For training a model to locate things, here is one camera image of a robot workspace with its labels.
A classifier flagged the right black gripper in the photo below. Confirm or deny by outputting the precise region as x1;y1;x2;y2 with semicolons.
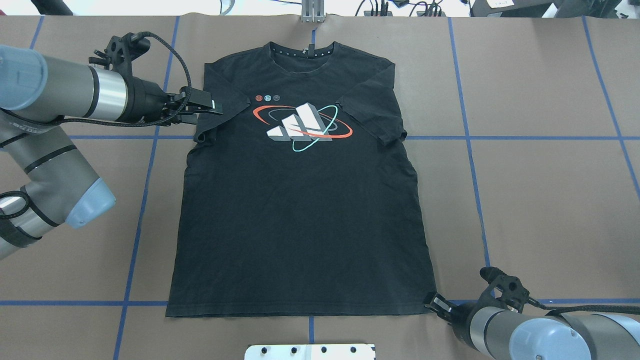
423;292;476;336

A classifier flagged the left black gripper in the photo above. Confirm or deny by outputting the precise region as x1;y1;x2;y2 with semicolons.
160;86;224;126

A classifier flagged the black graphic t-shirt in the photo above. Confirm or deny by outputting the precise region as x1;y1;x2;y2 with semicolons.
165;42;436;318

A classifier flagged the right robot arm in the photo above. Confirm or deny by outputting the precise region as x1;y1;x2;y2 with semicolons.
424;292;640;360

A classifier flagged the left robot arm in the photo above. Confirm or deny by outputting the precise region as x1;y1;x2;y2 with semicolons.
0;31;223;259

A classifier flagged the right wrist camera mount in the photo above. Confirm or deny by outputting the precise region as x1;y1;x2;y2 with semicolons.
478;266;530;313

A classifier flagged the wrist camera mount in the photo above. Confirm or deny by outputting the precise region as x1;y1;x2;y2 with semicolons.
478;266;530;313
87;32;151;76

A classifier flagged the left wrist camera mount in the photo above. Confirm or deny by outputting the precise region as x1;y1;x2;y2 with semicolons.
87;32;151;76

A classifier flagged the aluminium frame post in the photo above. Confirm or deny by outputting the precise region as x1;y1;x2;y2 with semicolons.
300;0;326;23

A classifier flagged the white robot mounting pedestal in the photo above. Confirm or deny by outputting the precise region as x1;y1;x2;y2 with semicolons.
244;343;377;360

